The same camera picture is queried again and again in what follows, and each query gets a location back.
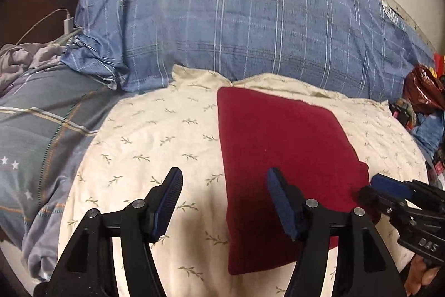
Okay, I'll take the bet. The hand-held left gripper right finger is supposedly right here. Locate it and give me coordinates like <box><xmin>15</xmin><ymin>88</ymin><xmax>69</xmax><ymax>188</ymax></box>
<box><xmin>266</xmin><ymin>168</ymin><xmax>407</xmax><ymax>297</ymax></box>

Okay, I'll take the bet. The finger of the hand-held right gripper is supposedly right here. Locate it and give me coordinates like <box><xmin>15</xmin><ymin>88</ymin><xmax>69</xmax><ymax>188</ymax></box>
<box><xmin>358</xmin><ymin>186</ymin><xmax>408</xmax><ymax>218</ymax></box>
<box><xmin>370</xmin><ymin>173</ymin><xmax>419</xmax><ymax>201</ymax></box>

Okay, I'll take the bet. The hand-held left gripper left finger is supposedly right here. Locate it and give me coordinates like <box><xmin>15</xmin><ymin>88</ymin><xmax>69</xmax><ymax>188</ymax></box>
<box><xmin>49</xmin><ymin>166</ymin><xmax>184</xmax><ymax>297</ymax></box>

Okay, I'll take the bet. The red sweater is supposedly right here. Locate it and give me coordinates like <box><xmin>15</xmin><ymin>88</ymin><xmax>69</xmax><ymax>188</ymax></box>
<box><xmin>216</xmin><ymin>86</ymin><xmax>371</xmax><ymax>276</ymax></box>

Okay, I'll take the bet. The person's right hand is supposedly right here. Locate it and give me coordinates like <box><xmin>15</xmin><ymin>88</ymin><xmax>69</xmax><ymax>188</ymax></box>
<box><xmin>406</xmin><ymin>255</ymin><xmax>441</xmax><ymax>297</ymax></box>

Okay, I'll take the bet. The cream floral pillow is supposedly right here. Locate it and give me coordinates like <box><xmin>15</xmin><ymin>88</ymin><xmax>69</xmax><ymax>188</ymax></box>
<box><xmin>57</xmin><ymin>64</ymin><xmax>430</xmax><ymax>297</ymax></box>

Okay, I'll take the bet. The blue cloth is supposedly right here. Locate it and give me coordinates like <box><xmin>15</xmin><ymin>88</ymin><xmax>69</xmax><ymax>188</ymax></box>
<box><xmin>410</xmin><ymin>112</ymin><xmax>445</xmax><ymax>152</ymax></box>

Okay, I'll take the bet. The red plastic bag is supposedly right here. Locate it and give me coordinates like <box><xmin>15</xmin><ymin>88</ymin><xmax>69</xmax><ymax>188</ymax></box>
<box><xmin>402</xmin><ymin>64</ymin><xmax>445</xmax><ymax>115</ymax></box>

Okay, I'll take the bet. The grey striped duvet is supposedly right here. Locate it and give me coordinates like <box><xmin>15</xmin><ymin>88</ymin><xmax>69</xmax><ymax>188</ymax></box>
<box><xmin>0</xmin><ymin>62</ymin><xmax>122</xmax><ymax>282</ymax></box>

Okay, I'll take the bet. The blue plaid pillow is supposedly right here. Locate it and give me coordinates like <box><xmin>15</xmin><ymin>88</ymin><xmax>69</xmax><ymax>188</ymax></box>
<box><xmin>61</xmin><ymin>0</ymin><xmax>437</xmax><ymax>103</ymax></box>

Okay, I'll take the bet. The grey crumpled cloth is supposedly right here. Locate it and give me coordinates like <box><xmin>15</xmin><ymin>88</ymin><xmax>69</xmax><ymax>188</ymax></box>
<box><xmin>0</xmin><ymin>42</ymin><xmax>67</xmax><ymax>89</ymax></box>

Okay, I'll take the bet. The brown wooden headboard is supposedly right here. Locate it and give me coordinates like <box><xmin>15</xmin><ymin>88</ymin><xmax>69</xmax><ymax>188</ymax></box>
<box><xmin>0</xmin><ymin>0</ymin><xmax>82</xmax><ymax>49</ymax></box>

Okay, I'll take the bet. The white charger cable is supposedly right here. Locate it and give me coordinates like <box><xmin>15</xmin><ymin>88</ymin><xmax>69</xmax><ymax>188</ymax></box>
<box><xmin>16</xmin><ymin>9</ymin><xmax>70</xmax><ymax>46</ymax></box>

